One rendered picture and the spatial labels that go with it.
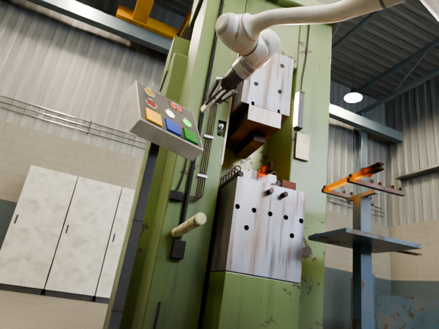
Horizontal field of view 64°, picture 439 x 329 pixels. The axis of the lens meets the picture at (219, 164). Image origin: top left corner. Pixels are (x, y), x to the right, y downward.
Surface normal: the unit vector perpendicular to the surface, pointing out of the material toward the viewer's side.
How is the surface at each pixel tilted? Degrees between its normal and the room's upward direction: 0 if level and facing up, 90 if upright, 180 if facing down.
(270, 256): 90
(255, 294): 90
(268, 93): 90
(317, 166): 90
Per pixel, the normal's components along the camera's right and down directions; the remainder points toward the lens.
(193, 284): 0.32, -0.30
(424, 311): -0.86, -0.29
